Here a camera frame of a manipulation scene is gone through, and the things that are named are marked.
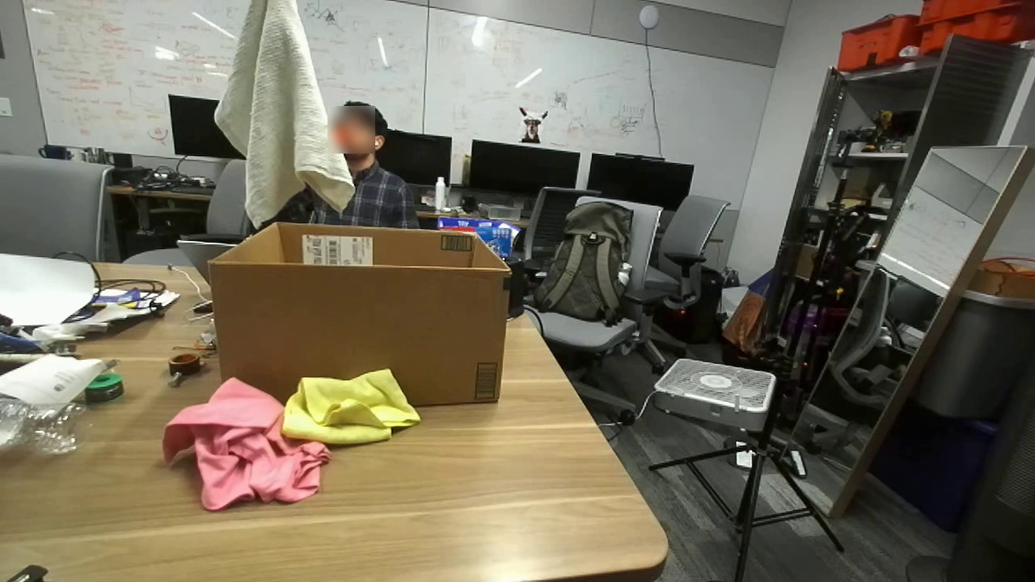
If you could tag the white grey towel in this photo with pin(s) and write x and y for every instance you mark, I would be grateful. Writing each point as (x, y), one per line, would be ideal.
(273, 116)

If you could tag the silver mac mini box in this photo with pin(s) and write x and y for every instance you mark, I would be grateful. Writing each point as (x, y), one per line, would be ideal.
(719, 393)

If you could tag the open cardboard box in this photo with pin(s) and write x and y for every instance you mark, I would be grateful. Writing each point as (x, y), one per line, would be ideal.
(335, 303)

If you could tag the grey backpack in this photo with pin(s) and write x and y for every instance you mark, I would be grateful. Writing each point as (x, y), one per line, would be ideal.
(582, 277)

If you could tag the bright yellow cloth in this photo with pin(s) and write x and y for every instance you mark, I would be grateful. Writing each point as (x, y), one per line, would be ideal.
(347, 411)

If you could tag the person in plaid shirt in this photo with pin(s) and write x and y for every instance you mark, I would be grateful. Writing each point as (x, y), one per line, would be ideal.
(378, 198)

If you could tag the magenta pink cloth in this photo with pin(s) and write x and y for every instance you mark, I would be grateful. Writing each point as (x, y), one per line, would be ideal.
(239, 452)

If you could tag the brown tape roll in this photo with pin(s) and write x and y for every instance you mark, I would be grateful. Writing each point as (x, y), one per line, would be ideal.
(184, 363)

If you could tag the green tape roll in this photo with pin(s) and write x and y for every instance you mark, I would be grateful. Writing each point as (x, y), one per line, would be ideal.
(103, 389)

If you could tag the grey trash bin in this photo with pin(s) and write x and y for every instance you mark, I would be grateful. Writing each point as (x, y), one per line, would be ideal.
(985, 349)

